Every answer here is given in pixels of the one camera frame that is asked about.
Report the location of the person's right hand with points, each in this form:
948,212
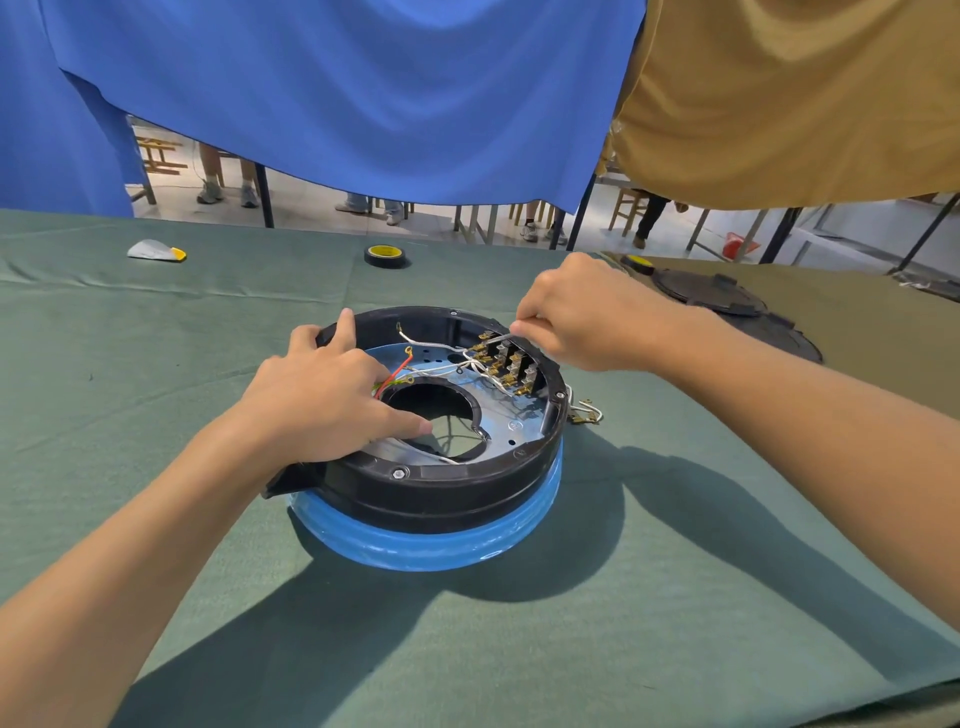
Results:
600,315

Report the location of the person's left hand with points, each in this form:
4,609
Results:
315,397

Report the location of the person's left thumb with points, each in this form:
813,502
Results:
401,426

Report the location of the person's right thumb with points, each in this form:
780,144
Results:
534,336

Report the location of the person's left middle finger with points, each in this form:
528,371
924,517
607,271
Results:
346,330

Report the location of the black round appliance base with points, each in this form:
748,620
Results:
450,480

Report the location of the person's left forearm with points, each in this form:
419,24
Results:
135,570

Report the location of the person's right forearm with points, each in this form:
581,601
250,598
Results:
810,442

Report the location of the black terminal block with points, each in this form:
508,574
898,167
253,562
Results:
514,367

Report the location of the black yellow tape roll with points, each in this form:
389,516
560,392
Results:
385,255

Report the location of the blue wrapped appliance body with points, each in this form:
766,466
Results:
427,544

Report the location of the black metal table leg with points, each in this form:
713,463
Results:
264,195
581,214
926,234
780,234

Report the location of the wooden stool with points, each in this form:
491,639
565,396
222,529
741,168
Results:
626,210
159,156

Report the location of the black round cover plate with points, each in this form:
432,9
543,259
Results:
709,291

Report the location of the green tablecloth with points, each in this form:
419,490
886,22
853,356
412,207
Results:
150,337

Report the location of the white yellow plastic piece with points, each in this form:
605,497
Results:
154,250

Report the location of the red plastic object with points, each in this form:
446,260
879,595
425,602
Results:
739,245

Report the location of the black round bottom plate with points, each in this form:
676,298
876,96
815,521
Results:
780,337

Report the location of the blue curtain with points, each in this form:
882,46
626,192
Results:
337,82

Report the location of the tan curtain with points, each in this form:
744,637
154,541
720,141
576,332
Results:
795,97

